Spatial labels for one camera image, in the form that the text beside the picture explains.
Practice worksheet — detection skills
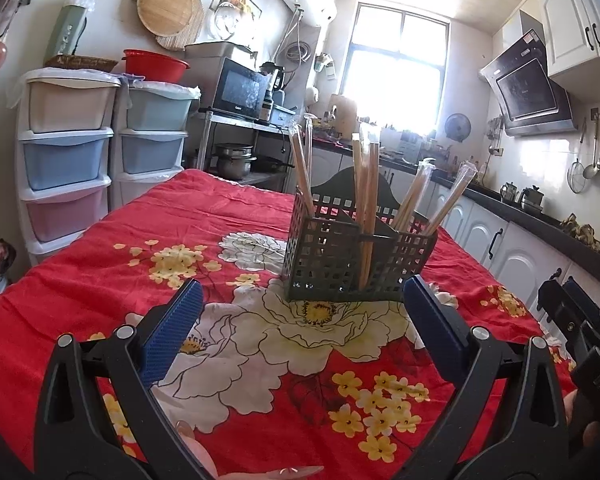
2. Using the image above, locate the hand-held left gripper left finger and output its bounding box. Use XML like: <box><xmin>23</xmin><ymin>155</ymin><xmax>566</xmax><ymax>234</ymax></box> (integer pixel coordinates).
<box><xmin>34</xmin><ymin>278</ymin><xmax>206</xmax><ymax>480</ymax></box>

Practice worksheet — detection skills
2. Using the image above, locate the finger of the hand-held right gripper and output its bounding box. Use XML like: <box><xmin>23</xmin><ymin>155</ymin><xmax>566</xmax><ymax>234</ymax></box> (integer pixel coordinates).
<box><xmin>537</xmin><ymin>279</ymin><xmax>589</xmax><ymax>357</ymax></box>
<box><xmin>562</xmin><ymin>277</ymin><xmax>600</xmax><ymax>344</ymax></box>

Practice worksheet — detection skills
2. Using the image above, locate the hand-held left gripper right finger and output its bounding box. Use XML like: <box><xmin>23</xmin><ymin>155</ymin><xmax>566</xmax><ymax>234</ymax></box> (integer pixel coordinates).
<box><xmin>402</xmin><ymin>275</ymin><xmax>570</xmax><ymax>480</ymax></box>

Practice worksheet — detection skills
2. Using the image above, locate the green plastic utensil basket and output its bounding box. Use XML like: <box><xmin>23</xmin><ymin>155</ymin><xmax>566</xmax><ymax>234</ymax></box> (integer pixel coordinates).
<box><xmin>281</xmin><ymin>167</ymin><xmax>439</xmax><ymax>303</ymax></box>

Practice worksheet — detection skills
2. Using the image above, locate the wooden chopsticks pair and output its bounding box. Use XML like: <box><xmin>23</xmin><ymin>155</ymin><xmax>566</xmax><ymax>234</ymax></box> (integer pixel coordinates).
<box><xmin>391</xmin><ymin>158</ymin><xmax>437</xmax><ymax>231</ymax></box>
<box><xmin>288</xmin><ymin>119</ymin><xmax>317</xmax><ymax>216</ymax></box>
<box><xmin>422</xmin><ymin>161</ymin><xmax>479</xmax><ymax>237</ymax></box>
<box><xmin>351</xmin><ymin>132</ymin><xmax>368</xmax><ymax>233</ymax></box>
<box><xmin>360</xmin><ymin>122</ymin><xmax>382</xmax><ymax>290</ymax></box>

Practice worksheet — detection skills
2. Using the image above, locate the person's right hand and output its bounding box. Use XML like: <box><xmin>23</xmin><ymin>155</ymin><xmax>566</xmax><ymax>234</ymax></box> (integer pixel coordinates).
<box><xmin>562</xmin><ymin>390</ymin><xmax>600</xmax><ymax>451</ymax></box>

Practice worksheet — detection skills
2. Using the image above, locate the pile of dried roots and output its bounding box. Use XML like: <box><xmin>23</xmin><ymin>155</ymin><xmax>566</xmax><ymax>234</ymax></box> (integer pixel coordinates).
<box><xmin>560</xmin><ymin>214</ymin><xmax>600</xmax><ymax>256</ymax></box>

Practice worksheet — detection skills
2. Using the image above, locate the steel kettle on counter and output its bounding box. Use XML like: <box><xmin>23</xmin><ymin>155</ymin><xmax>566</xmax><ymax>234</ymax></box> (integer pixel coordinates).
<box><xmin>519</xmin><ymin>186</ymin><xmax>545</xmax><ymax>211</ymax></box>

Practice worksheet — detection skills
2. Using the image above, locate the red floral tablecloth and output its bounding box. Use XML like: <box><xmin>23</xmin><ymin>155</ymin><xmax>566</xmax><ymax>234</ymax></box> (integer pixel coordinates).
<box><xmin>0</xmin><ymin>167</ymin><xmax>578</xmax><ymax>480</ymax></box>

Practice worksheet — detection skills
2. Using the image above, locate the steel cooking pot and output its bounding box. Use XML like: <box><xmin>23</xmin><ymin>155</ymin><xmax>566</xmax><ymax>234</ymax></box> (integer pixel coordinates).
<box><xmin>214</xmin><ymin>143</ymin><xmax>257</xmax><ymax>180</ymax></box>

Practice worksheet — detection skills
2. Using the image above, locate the black frying pan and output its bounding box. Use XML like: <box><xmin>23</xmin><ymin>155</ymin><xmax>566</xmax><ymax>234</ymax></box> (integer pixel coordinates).
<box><xmin>254</xmin><ymin>155</ymin><xmax>296</xmax><ymax>171</ymax></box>

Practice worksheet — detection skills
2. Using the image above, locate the small round fan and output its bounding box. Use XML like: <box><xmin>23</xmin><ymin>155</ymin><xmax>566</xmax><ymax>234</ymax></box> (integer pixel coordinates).
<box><xmin>445</xmin><ymin>112</ymin><xmax>472</xmax><ymax>143</ymax></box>

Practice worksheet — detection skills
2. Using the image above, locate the beige blue pink drawer tower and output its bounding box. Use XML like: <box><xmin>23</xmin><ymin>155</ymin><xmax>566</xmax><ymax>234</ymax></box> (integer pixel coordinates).
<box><xmin>15</xmin><ymin>69</ymin><xmax>121</xmax><ymax>266</ymax></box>

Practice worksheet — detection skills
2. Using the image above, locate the pale blue drawer tower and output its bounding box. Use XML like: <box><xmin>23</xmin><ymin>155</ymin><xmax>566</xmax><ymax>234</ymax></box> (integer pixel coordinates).
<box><xmin>115</xmin><ymin>80</ymin><xmax>201</xmax><ymax>206</ymax></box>

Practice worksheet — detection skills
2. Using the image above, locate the black range hood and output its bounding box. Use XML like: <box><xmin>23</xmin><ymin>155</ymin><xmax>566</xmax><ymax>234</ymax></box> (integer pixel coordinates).
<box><xmin>480</xmin><ymin>29</ymin><xmax>578</xmax><ymax>137</ymax></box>

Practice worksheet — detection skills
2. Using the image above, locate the metal shelf table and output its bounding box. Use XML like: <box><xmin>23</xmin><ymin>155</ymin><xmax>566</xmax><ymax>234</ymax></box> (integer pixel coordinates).
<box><xmin>197</xmin><ymin>107</ymin><xmax>301</xmax><ymax>191</ymax></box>

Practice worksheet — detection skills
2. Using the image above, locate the beige jar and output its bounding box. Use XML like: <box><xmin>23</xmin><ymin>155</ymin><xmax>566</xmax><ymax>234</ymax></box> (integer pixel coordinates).
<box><xmin>328</xmin><ymin>93</ymin><xmax>358</xmax><ymax>133</ymax></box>

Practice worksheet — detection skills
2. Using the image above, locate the blue-grey plastic box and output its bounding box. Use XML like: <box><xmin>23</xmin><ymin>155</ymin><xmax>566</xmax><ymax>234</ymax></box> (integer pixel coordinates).
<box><xmin>270</xmin><ymin>105</ymin><xmax>297</xmax><ymax>128</ymax></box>

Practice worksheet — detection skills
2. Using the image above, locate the black microwave oven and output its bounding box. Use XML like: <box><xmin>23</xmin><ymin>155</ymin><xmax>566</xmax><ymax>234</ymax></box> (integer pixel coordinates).
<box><xmin>200</xmin><ymin>57</ymin><xmax>271</xmax><ymax>121</ymax></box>

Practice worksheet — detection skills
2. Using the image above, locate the kitchen window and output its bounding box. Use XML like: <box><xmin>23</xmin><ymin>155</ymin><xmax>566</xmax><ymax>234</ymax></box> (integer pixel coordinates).
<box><xmin>340</xmin><ymin>2</ymin><xmax>451</xmax><ymax>133</ymax></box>

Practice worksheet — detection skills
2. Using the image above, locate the red plastic basin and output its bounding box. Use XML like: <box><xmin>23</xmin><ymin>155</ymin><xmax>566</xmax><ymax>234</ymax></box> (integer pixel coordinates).
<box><xmin>121</xmin><ymin>49</ymin><xmax>191</xmax><ymax>83</ymax></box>

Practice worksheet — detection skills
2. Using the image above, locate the white upper cabinet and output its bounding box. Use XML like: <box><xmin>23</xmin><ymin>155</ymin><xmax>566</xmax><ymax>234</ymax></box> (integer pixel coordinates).
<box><xmin>502</xmin><ymin>0</ymin><xmax>600</xmax><ymax>86</ymax></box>

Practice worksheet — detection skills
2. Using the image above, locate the wicker tray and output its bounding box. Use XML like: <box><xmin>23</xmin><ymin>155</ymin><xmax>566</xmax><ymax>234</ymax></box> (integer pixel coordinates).
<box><xmin>44</xmin><ymin>54</ymin><xmax>119</xmax><ymax>73</ymax></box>

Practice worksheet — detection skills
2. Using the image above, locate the grey tub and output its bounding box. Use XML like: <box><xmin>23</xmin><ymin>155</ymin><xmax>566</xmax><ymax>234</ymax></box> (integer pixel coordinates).
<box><xmin>185</xmin><ymin>41</ymin><xmax>253</xmax><ymax>61</ymax></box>

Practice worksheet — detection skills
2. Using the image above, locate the round bamboo mat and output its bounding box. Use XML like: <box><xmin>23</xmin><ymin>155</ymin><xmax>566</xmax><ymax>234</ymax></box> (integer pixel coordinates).
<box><xmin>155</xmin><ymin>0</ymin><xmax>206</xmax><ymax>52</ymax></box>

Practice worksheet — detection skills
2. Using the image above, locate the pale green flask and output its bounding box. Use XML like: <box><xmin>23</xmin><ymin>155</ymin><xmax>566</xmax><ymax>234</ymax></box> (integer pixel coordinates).
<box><xmin>44</xmin><ymin>0</ymin><xmax>97</xmax><ymax>58</ymax></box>

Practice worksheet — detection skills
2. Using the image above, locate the round bamboo basket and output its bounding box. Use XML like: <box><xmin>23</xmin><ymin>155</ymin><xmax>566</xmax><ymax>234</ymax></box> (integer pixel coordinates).
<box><xmin>137</xmin><ymin>0</ymin><xmax>198</xmax><ymax>37</ymax></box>

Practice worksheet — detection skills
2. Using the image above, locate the green wall holder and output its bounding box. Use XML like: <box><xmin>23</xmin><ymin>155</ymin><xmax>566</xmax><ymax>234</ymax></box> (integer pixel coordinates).
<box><xmin>314</xmin><ymin>52</ymin><xmax>337</xmax><ymax>80</ymax></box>

